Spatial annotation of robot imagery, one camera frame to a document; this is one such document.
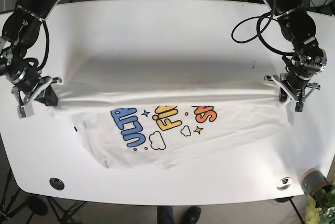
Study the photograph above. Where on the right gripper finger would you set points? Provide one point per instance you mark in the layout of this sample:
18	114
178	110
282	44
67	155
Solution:
48	96
25	108

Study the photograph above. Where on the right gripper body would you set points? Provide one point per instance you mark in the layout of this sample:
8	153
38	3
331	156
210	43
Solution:
24	74

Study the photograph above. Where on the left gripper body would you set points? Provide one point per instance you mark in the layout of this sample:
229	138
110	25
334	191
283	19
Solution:
300	67

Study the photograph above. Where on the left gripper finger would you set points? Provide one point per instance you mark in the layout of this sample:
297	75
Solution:
285	93
301	94

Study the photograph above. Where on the white printed T-shirt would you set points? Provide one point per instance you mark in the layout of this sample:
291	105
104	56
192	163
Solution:
165	127

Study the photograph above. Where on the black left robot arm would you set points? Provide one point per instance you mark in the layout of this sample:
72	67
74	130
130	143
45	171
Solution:
296	26

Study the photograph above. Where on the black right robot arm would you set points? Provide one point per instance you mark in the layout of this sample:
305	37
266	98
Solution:
20	32

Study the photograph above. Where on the grey plant pot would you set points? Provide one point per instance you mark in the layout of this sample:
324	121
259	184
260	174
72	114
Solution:
314	180

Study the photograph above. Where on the black table grommet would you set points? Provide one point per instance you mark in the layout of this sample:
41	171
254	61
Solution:
56	184

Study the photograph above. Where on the silver table grommet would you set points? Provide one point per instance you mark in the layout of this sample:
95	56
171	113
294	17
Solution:
284	184

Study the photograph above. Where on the green potted plant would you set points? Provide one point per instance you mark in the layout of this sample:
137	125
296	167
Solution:
320	207

